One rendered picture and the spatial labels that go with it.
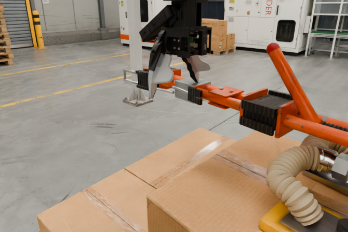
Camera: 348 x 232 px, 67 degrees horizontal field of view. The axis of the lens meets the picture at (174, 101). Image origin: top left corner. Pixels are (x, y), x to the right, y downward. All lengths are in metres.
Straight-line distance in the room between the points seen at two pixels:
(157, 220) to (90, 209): 0.63
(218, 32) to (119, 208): 6.50
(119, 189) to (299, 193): 0.86
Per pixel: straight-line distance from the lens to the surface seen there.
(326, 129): 0.47
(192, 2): 0.51
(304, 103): 0.49
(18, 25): 9.78
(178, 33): 0.51
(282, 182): 0.43
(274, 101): 0.53
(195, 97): 0.59
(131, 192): 1.15
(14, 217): 2.08
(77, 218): 1.09
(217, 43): 7.25
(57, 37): 10.21
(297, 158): 0.47
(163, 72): 0.52
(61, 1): 10.47
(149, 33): 0.58
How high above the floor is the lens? 1.26
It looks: 20 degrees down
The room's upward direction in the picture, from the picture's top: straight up
